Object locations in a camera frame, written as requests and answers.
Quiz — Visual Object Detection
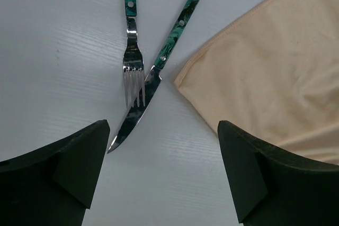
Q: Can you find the green handled knife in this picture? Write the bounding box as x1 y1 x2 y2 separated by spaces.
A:
108 0 200 153

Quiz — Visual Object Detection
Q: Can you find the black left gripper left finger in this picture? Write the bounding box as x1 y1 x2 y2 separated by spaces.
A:
1 120 110 225

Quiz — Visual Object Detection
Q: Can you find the green handled fork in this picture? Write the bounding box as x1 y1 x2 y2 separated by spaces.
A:
123 0 145 107

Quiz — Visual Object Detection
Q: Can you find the beige cloth napkin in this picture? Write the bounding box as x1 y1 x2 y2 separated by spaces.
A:
174 0 338 165

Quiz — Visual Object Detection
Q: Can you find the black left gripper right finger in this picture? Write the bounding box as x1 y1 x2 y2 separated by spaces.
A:
217 121 338 225

